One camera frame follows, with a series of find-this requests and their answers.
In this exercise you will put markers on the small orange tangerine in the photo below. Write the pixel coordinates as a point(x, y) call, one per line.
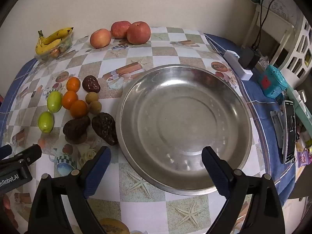
point(78, 109)
point(69, 100)
point(73, 84)

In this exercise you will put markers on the pale green stick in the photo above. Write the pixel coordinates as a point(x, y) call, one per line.
point(296, 101)

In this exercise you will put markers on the pale red apple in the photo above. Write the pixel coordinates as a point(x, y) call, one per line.
point(100, 38)

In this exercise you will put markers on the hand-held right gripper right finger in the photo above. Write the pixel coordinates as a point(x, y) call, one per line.
point(215, 173)

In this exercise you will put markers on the teal toy box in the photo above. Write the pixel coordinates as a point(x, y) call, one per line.
point(273, 82)

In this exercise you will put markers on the black smartphone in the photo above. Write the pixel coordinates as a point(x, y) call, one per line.
point(290, 136)

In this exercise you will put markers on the white power strip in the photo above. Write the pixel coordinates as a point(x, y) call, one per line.
point(234, 58)

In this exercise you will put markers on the dark brown bumpy fruit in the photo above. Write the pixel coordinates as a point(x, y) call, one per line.
point(76, 128)
point(91, 84)
point(104, 129)

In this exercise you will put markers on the person's left hand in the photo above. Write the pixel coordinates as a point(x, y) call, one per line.
point(9, 213)

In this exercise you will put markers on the green jujube fruit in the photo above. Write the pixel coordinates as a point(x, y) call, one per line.
point(45, 122)
point(54, 101)

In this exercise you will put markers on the grey phone holder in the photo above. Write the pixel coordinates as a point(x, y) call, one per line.
point(277, 126)

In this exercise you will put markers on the white lattice basket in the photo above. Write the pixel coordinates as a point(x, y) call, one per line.
point(301, 41)

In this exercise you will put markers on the round steel basin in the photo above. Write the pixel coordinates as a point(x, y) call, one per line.
point(182, 117)

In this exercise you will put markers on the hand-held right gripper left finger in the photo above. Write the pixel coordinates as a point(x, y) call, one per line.
point(96, 175)

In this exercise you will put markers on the yellow banana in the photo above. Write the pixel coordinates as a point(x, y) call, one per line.
point(57, 34)
point(46, 46)

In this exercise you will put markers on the checkered printed tablecloth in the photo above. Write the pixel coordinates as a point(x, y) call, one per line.
point(146, 53)

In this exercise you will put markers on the tan longan fruit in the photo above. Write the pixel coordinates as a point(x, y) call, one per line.
point(93, 107)
point(92, 98)

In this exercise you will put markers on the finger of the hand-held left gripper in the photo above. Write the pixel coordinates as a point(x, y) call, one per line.
point(4, 151)
point(30, 153)

